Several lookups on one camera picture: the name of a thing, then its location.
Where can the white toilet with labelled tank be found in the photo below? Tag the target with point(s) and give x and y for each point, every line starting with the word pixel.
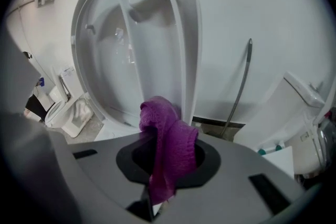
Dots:
pixel 78 123

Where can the white toilet lid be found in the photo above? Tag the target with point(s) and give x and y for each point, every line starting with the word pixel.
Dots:
pixel 157 47

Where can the purple cloth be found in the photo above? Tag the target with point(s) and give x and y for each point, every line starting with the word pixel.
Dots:
pixel 170 139

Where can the white toilet bowl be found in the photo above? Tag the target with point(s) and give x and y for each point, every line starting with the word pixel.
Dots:
pixel 115 131

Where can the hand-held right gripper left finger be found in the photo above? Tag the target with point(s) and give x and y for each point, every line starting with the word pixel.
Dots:
pixel 105 165

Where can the white closed toilet with tank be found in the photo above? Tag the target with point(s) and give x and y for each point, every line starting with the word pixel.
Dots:
pixel 288 118

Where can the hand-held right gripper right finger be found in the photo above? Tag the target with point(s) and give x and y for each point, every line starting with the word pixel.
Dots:
pixel 236 165

